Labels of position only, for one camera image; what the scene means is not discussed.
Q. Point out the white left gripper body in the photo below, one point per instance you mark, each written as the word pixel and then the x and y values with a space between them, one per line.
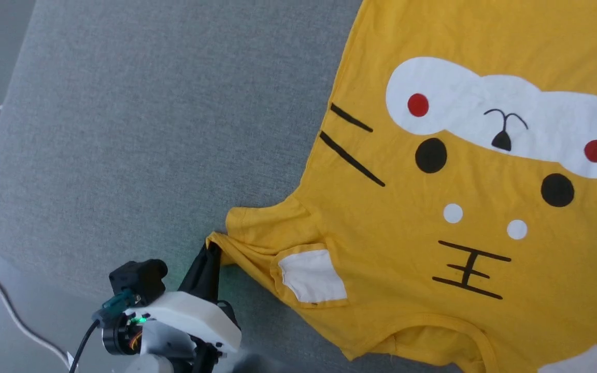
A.
pixel 189 316

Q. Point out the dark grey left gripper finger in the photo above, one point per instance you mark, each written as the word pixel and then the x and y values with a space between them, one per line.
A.
pixel 197 272
pixel 215 274

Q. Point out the yellow cartoon face t-shirt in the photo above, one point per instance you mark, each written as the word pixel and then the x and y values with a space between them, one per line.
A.
pixel 433 217

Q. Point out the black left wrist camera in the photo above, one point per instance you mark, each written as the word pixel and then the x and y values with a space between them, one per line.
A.
pixel 140 280

